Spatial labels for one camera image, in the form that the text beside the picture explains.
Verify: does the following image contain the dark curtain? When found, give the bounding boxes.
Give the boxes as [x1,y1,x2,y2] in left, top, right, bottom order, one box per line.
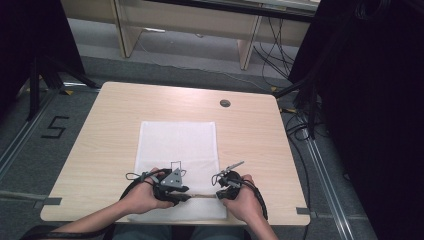
[287,0,424,240]
[0,0,87,119]

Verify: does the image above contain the black floor cables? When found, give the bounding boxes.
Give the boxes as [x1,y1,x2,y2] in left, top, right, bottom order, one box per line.
[279,105,314,231]

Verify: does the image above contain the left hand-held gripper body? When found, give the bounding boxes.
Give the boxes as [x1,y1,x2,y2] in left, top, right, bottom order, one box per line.
[153,168,185,206]

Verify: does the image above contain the person's leg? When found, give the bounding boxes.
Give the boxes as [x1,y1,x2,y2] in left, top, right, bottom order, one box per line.
[190,225,251,240]
[111,223,173,240]

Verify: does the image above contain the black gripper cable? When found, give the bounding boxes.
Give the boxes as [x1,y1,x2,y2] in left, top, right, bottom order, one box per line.
[211,171,269,222]
[19,168,173,240]

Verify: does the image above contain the person's left hand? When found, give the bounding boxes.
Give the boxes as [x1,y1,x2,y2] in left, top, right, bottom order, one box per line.
[119,167,176,216]

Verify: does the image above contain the white cloth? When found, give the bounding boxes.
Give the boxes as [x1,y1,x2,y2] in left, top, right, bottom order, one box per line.
[126,120,229,223]

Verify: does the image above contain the person's left leg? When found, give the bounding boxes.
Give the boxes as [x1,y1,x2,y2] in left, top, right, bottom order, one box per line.
[111,223,173,240]

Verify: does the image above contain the black metal stand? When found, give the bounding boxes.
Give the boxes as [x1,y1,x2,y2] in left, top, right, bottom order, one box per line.
[272,19,331,141]
[25,53,102,122]

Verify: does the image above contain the grey tape strip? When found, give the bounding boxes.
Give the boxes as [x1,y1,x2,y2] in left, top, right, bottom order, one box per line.
[295,206,318,220]
[32,196,63,210]

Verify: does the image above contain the metal floor rail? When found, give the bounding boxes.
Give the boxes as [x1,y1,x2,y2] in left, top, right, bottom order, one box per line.
[0,89,58,183]
[301,128,357,240]

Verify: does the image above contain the bundle of black hanging cables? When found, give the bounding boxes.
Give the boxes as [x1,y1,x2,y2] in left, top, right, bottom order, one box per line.
[252,16,301,88]

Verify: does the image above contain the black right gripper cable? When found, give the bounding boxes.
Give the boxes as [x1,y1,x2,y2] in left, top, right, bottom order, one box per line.
[211,171,269,222]

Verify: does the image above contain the light wooden desk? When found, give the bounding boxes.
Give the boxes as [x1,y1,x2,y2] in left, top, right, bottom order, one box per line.
[60,0,322,71]

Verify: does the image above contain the person's right hand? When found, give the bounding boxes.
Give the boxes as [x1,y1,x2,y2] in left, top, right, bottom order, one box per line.
[222,174,264,224]

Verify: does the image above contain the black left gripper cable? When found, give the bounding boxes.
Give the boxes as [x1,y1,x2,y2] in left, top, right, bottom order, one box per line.
[19,168,173,240]

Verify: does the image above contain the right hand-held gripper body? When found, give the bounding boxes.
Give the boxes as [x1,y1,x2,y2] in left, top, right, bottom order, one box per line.
[218,161,245,201]

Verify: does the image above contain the person's right leg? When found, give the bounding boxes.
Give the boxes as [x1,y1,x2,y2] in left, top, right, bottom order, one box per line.
[190,225,251,240]

